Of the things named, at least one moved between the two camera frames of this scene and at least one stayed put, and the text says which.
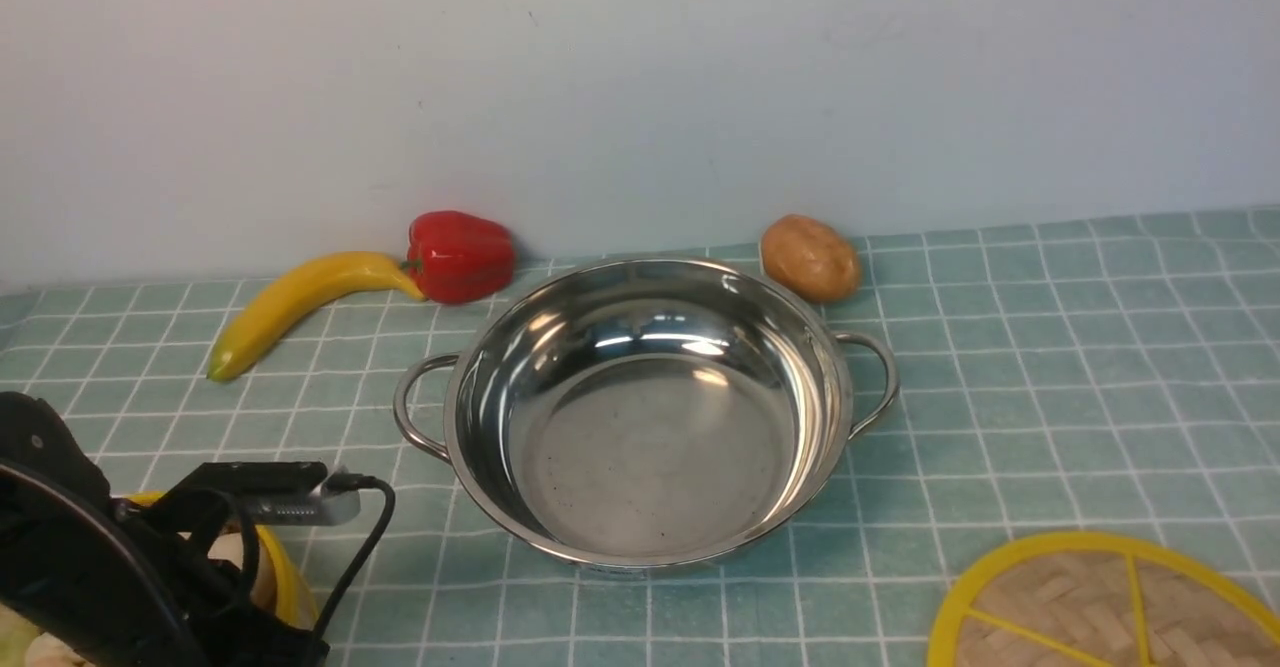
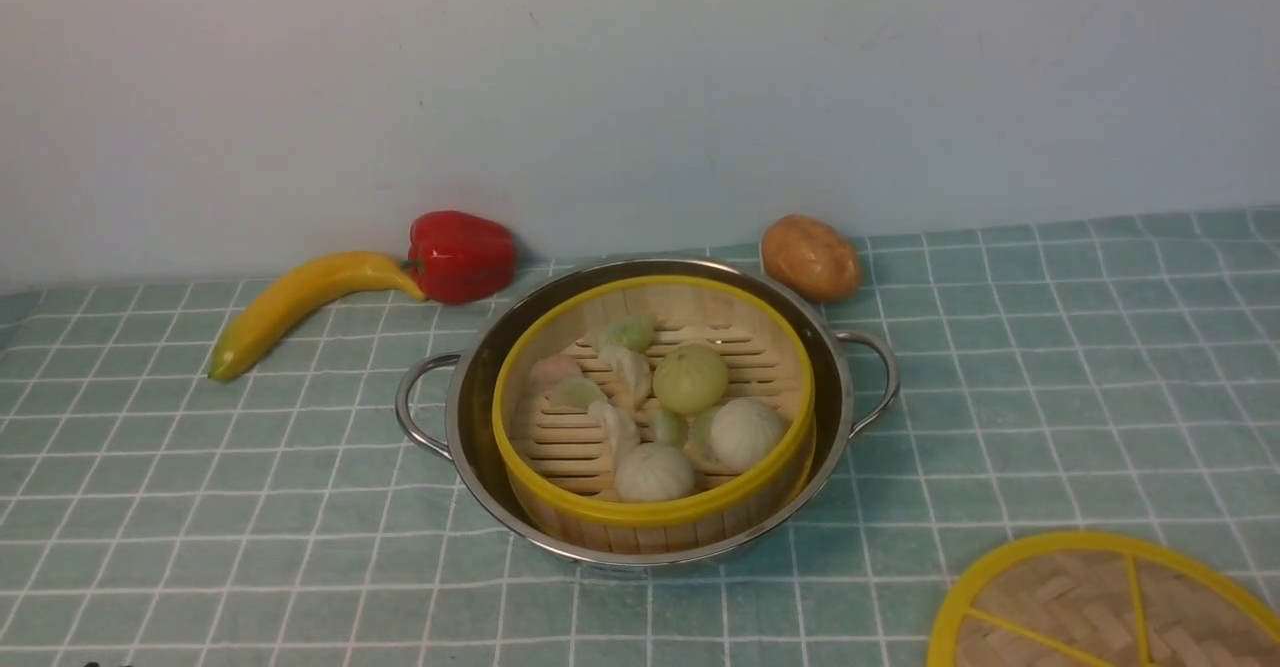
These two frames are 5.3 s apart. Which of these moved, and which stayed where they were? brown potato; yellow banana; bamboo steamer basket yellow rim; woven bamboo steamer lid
Moved: bamboo steamer basket yellow rim
Stayed: yellow banana; brown potato; woven bamboo steamer lid
